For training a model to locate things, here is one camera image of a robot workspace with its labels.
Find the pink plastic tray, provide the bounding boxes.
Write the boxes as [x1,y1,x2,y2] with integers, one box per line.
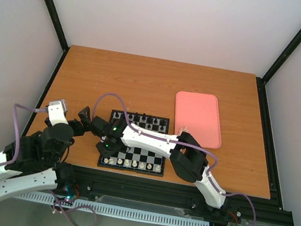
[174,91,222,149]

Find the light blue slotted cable duct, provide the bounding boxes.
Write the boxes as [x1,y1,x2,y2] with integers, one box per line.
[10,186,212,226]

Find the black chess pieces row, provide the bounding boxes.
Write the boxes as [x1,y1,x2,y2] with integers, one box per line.
[127,112,170,134]

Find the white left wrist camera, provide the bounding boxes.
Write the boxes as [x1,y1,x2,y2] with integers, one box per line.
[47,99,68,126]

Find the left black frame post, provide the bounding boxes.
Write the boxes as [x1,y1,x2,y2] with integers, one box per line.
[14,0,77,52]

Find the black white chess board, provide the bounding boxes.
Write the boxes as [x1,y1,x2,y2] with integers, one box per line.
[97,108,173,178]

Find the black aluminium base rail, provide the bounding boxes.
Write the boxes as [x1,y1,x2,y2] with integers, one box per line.
[53,163,293,226]

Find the right black frame post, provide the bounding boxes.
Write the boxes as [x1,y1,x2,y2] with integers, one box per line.
[260,0,301,89]

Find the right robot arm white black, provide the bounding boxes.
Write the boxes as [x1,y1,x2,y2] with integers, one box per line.
[91,117,226,209]

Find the black frame post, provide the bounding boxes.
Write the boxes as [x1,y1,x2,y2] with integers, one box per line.
[14,0,77,52]
[260,0,301,89]

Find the white chess king piece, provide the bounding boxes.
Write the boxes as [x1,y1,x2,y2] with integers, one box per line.
[132,160,138,168]

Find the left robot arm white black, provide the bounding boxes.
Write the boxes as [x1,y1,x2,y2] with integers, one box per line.
[0,100,91,202]

